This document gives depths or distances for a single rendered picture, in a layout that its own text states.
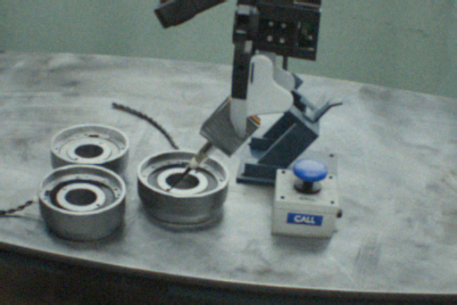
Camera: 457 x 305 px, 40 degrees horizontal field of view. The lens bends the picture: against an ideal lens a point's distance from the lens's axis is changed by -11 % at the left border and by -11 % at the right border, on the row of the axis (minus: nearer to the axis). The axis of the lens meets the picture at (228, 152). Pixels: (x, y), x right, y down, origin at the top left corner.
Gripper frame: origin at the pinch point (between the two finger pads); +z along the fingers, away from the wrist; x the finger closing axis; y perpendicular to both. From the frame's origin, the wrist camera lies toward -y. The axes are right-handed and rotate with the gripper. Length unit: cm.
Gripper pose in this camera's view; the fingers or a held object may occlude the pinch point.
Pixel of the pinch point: (236, 118)
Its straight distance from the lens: 71.1
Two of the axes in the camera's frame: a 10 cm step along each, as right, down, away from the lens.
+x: 1.3, -4.6, 8.8
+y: 9.9, 1.3, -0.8
